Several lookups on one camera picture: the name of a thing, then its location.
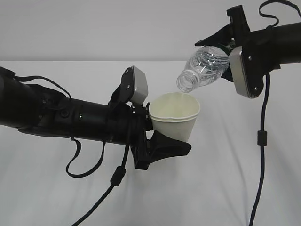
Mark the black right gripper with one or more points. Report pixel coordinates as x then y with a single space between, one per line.
238 29

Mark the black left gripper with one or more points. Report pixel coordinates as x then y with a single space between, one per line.
128 125

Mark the clear water bottle green label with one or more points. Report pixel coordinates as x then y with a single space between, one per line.
205 66

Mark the white paper cup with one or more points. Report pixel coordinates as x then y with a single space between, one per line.
174 115

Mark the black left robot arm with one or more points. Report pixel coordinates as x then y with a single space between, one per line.
40 111

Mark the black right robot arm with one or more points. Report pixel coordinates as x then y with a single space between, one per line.
254 54

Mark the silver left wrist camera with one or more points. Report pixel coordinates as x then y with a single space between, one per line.
133 87

